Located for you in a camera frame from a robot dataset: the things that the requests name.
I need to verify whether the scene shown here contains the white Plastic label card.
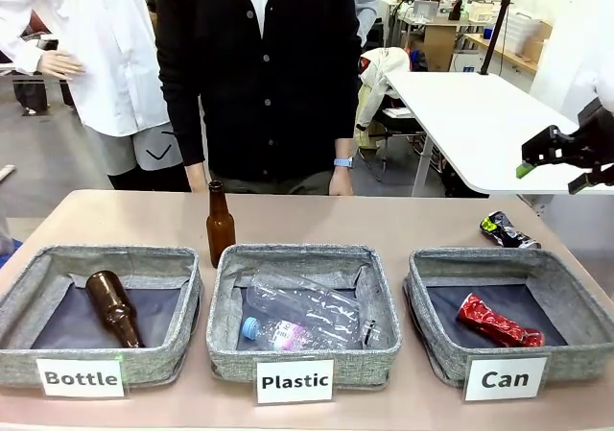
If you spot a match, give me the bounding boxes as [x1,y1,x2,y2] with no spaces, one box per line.
[254,358,335,404]

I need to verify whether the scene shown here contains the small pink-label plastic bottle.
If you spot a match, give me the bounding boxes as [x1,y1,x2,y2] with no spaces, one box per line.
[240,316,366,353]

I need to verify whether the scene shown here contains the brown cardboard box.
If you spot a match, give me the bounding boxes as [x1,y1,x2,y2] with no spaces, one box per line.
[424,23,456,72]

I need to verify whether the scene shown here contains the person in black cardigan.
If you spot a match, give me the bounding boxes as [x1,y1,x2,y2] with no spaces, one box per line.
[155,0,364,196]

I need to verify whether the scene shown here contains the black tripod pole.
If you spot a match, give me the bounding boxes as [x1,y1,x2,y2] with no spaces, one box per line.
[479,0,519,76]

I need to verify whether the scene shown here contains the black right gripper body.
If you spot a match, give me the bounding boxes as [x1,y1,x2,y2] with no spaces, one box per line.
[577,97,614,169]

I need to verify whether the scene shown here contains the large clear plastic bottle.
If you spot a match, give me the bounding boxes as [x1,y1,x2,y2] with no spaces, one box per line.
[246,270,381,350]

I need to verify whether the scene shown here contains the white background table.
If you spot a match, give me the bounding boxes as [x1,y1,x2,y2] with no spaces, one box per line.
[383,69,614,197]

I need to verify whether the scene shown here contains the crushed red can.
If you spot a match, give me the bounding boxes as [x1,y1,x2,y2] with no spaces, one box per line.
[455,292,546,348]

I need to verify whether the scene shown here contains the cardigan person's right forearm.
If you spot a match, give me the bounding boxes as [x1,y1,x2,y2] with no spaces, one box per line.
[185,160,207,194]

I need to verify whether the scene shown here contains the cardigan person's left hand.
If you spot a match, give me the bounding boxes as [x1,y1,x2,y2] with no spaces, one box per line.
[328,166,355,198]

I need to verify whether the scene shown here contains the white Can label card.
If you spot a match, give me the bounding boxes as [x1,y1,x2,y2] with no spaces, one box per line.
[462,355,549,402]

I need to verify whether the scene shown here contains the white Bottle label card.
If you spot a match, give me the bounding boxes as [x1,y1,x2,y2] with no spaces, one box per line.
[35,356,127,398]

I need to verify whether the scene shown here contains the grey fabric basket marked Plastic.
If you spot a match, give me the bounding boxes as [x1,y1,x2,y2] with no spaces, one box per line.
[206,243,403,391]

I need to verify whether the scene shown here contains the brown glass beer bottle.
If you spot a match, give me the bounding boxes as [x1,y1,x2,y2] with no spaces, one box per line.
[206,180,237,269]
[85,270,146,349]

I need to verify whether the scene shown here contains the white-shirt person's hand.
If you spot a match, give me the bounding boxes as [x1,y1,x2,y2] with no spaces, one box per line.
[36,49,88,83]

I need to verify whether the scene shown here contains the white plastic storage bins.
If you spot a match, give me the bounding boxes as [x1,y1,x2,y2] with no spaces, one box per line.
[506,11,546,53]

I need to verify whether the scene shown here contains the white jacket on chair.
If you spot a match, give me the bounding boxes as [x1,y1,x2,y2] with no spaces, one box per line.
[357,46,412,151]

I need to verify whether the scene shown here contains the crushed black green can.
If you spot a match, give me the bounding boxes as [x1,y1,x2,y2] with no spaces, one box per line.
[479,210,543,251]

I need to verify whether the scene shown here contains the person in white shirt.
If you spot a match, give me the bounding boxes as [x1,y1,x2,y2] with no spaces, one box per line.
[0,0,193,192]

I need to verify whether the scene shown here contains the grey fabric basket marked Bottle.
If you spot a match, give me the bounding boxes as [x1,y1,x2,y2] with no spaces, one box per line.
[0,244,203,388]

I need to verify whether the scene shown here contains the grey fabric basket marked Can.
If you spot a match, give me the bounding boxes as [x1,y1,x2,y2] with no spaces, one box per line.
[403,247,614,388]

